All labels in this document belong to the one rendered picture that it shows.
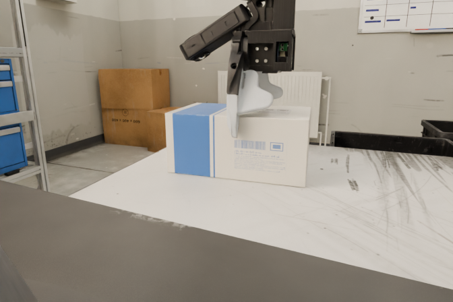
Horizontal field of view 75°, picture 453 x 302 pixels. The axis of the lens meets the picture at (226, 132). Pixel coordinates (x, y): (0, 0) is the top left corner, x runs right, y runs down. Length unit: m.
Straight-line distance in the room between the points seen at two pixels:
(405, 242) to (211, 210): 0.19
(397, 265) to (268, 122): 0.21
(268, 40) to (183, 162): 0.21
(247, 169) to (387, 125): 2.67
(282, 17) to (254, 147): 0.18
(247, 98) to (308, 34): 2.60
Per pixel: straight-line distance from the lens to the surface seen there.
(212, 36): 0.44
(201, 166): 0.43
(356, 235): 0.32
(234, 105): 0.38
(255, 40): 0.41
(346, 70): 2.95
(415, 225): 0.37
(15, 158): 1.89
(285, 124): 0.39
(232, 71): 0.39
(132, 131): 3.25
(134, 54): 3.68
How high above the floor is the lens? 0.86
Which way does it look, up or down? 13 degrees down
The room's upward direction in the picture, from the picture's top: straight up
